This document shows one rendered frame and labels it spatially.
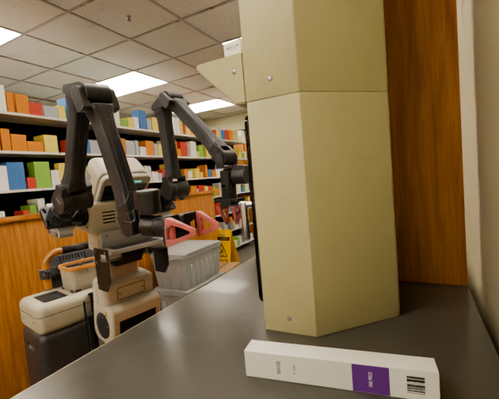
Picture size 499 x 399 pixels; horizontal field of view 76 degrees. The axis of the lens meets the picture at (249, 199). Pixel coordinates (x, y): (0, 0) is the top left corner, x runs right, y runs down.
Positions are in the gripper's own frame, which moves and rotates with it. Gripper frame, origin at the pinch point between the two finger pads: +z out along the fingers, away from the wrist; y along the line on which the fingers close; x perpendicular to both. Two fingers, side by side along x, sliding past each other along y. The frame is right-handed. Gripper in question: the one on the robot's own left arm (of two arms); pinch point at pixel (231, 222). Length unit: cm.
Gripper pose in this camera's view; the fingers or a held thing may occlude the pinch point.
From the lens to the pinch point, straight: 123.2
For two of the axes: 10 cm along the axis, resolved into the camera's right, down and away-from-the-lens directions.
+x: 4.6, -1.0, 8.8
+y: 8.9, -0.4, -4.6
